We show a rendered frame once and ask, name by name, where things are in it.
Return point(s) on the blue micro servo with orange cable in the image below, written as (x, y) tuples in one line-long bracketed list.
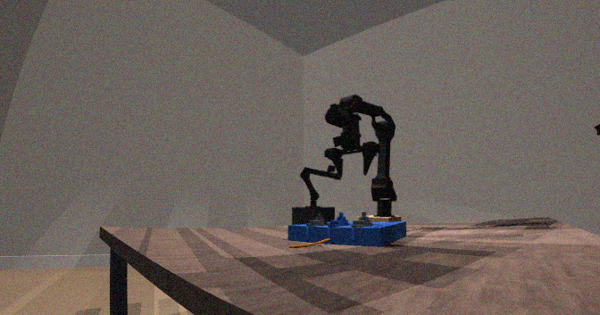
[(340, 221)]

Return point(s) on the blue flat plate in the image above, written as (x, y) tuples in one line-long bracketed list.
[(359, 232)]

